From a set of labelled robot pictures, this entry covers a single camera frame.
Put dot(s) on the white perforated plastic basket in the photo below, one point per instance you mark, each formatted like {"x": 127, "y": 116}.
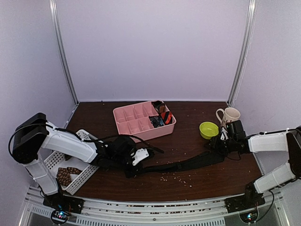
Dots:
{"x": 70, "y": 161}

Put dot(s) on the rolled brown tie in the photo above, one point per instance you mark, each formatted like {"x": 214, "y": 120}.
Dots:
{"x": 159, "y": 106}

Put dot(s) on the left aluminium frame post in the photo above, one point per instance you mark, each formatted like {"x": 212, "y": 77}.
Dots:
{"x": 61, "y": 50}

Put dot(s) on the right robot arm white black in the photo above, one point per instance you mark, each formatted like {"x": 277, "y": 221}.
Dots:
{"x": 233, "y": 138}

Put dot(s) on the right aluminium frame post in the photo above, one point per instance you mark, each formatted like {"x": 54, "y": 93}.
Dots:
{"x": 246, "y": 43}

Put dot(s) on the brown patterned necktie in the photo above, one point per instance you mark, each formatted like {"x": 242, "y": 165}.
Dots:
{"x": 64, "y": 175}

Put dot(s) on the black necktie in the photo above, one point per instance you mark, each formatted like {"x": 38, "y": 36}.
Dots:
{"x": 202, "y": 160}

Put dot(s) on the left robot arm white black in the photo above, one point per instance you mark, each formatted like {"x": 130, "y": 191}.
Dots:
{"x": 37, "y": 132}

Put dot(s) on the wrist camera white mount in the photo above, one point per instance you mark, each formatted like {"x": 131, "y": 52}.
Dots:
{"x": 141, "y": 154}
{"x": 223, "y": 134}

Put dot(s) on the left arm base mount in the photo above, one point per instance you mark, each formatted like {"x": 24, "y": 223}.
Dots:
{"x": 64, "y": 203}

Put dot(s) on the green plastic bowl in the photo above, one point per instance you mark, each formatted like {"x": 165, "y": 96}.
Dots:
{"x": 208, "y": 130}

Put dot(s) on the pink divided organizer tray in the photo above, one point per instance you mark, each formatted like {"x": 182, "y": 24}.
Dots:
{"x": 134, "y": 120}

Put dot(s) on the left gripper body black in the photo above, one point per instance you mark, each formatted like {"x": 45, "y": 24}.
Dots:
{"x": 119, "y": 161}

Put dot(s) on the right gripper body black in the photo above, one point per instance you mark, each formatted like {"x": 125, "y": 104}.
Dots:
{"x": 222, "y": 148}

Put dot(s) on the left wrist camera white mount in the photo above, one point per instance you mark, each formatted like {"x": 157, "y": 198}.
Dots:
{"x": 141, "y": 154}

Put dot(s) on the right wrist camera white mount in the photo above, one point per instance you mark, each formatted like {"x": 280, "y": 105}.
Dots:
{"x": 223, "y": 134}

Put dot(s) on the aluminium frame post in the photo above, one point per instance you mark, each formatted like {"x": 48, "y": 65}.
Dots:
{"x": 61, "y": 50}
{"x": 246, "y": 43}

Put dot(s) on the rolled blue patterned tie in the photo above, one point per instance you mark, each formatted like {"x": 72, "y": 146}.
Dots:
{"x": 156, "y": 121}

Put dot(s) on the rolled orange black tie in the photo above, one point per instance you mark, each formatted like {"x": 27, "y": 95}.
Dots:
{"x": 167, "y": 117}

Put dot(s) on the aluminium front rail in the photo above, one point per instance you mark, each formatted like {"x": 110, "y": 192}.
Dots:
{"x": 205, "y": 212}

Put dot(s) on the white patterned mug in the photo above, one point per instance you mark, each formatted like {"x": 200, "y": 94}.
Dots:
{"x": 227, "y": 115}

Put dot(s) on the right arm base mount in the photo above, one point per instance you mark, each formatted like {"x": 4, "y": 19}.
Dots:
{"x": 241, "y": 202}

